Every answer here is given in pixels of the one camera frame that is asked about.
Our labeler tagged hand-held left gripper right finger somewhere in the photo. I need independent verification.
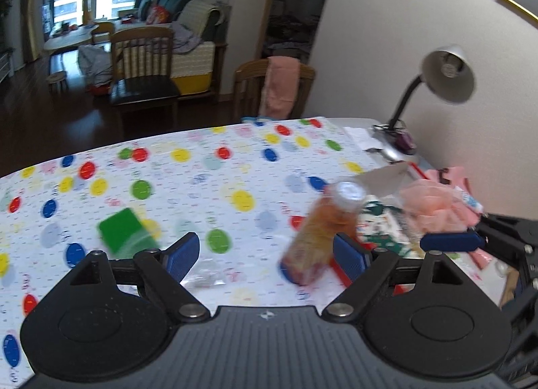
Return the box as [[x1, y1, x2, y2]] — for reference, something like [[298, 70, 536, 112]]
[[321, 233, 473, 324]]

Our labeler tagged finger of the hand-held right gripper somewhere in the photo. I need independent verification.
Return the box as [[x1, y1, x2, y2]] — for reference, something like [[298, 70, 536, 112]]
[[420, 229, 488, 254]]

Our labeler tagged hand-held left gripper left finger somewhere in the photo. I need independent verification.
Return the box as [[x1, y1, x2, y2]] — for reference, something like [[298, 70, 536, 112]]
[[54, 231, 211, 324]]

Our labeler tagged pink mesh bath pouf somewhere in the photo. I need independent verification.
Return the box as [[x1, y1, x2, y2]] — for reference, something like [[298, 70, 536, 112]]
[[398, 179, 468, 233]]

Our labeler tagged orange bottle white cap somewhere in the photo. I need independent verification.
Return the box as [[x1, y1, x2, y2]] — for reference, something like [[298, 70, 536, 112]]
[[279, 181, 366, 286]]

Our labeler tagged white tube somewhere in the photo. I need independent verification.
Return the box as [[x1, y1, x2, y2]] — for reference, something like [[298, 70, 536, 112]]
[[456, 187, 485, 214]]

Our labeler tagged green white printed packet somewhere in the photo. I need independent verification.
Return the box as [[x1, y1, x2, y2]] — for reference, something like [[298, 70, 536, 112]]
[[357, 200, 418, 256]]

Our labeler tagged balloon print tablecloth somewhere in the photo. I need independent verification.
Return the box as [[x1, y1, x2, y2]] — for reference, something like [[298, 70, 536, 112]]
[[0, 117, 421, 385]]

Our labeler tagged green sponge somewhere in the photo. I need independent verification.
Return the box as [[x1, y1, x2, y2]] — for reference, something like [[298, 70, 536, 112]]
[[98, 208, 162, 256]]

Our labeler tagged pink packet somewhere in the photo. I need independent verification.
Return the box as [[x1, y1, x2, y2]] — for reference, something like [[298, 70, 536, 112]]
[[424, 166, 484, 226]]

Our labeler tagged silver desk lamp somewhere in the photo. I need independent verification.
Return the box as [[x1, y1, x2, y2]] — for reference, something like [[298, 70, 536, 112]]
[[372, 45, 476, 155]]

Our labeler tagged wooden chair dark seat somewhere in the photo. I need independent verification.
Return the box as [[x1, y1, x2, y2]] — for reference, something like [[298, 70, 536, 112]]
[[109, 27, 182, 129]]

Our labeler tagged pink towel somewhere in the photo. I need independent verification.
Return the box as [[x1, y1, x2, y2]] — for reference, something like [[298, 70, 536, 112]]
[[258, 56, 301, 119]]

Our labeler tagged sofa with cushions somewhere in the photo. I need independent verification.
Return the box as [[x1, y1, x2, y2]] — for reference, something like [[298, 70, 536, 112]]
[[138, 0, 230, 98]]

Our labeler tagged grey cloth bundle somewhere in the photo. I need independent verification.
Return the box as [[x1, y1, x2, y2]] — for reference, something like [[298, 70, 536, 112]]
[[78, 44, 114, 88]]

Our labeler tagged small wooden stool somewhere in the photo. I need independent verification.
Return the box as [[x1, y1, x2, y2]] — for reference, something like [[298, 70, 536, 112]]
[[46, 71, 69, 93]]

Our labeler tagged lilac cloth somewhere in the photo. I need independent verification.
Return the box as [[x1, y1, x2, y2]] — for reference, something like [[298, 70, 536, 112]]
[[170, 21, 205, 54]]

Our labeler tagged oval coffee table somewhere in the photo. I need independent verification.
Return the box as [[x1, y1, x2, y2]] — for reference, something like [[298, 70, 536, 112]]
[[44, 23, 116, 53]]

